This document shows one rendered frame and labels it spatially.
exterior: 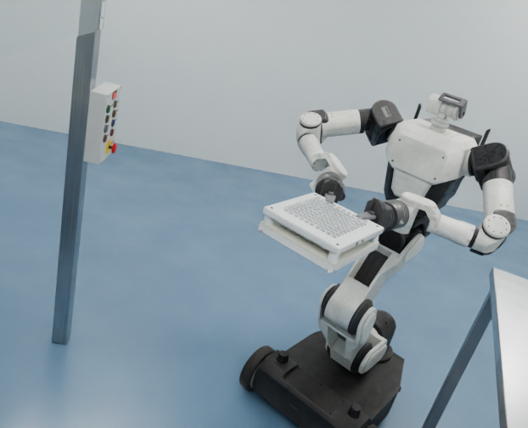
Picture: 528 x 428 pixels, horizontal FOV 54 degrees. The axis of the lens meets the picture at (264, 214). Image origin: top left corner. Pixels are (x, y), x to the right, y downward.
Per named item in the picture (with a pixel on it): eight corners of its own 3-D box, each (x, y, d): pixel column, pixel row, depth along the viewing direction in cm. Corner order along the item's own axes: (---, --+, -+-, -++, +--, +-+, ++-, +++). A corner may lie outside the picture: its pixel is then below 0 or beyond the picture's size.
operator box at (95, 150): (114, 151, 202) (121, 85, 191) (99, 165, 186) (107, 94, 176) (98, 147, 201) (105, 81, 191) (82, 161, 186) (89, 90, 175)
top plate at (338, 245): (337, 256, 126) (339, 249, 125) (261, 212, 138) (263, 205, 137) (382, 233, 144) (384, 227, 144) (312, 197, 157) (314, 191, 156)
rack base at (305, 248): (331, 273, 128) (334, 265, 127) (257, 229, 140) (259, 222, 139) (376, 249, 146) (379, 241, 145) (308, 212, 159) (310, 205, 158)
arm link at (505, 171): (486, 199, 175) (485, 167, 182) (515, 196, 170) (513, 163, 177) (480, 181, 167) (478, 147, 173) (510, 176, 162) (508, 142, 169)
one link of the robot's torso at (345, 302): (321, 318, 199) (386, 225, 211) (359, 344, 190) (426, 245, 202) (312, 304, 187) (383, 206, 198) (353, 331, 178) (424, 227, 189)
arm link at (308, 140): (308, 152, 177) (289, 119, 189) (307, 174, 184) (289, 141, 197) (337, 144, 179) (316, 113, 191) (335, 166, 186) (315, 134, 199)
